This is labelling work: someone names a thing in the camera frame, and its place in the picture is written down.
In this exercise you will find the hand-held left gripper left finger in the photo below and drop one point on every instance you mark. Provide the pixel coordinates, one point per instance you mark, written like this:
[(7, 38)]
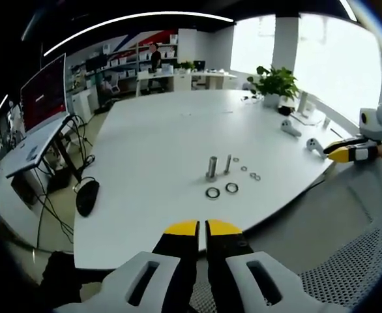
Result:
[(152, 283)]

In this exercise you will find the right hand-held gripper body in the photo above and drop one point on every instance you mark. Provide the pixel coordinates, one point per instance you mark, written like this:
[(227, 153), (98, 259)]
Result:
[(373, 125)]

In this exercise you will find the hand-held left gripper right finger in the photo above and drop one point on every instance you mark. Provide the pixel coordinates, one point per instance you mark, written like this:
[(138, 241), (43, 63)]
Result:
[(243, 280)]

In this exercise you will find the large metal washer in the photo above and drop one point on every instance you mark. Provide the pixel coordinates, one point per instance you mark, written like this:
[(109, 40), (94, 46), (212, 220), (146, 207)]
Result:
[(226, 187), (206, 193)]

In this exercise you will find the thin metal threaded stud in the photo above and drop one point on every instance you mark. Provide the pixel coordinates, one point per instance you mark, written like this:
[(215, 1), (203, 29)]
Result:
[(227, 164)]

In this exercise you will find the thick metal threaded stud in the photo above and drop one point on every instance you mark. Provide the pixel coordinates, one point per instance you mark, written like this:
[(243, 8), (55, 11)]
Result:
[(211, 168)]

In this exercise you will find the small white cup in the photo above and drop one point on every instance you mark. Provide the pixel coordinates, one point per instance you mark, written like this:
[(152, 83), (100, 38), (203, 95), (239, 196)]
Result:
[(326, 123)]

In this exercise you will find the white handheld controller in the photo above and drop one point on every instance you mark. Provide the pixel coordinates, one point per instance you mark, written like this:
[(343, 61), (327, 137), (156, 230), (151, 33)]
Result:
[(315, 145), (290, 128)]

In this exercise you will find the white desktop stand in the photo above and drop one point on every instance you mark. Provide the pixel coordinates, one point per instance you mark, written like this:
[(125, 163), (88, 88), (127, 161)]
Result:
[(306, 107)]

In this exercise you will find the small black object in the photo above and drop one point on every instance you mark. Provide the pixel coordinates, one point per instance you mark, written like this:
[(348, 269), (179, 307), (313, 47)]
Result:
[(285, 110)]

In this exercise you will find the white mesh chair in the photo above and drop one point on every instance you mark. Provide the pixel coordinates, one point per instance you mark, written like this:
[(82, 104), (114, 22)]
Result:
[(347, 234)]

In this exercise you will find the green potted plant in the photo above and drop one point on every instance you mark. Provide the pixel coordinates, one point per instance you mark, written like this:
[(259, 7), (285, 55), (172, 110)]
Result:
[(274, 83)]

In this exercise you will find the black oval object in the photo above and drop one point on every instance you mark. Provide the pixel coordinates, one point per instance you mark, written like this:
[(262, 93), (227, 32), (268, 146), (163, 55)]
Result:
[(87, 197)]

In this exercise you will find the white office desk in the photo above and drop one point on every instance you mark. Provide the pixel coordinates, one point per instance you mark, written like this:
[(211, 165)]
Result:
[(178, 80)]

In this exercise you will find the grey tilted side desk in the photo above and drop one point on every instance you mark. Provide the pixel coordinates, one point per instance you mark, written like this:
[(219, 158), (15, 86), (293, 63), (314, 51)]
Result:
[(31, 146)]

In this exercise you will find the computer monitor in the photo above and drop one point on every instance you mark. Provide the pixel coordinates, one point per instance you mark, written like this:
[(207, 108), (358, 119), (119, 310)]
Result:
[(44, 94)]

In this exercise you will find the storage shelves with boxes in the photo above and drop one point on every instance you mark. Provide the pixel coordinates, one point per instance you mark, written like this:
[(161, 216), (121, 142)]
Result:
[(122, 60)]

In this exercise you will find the ceiling light strip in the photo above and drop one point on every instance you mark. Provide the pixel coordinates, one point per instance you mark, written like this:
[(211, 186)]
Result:
[(129, 23)]

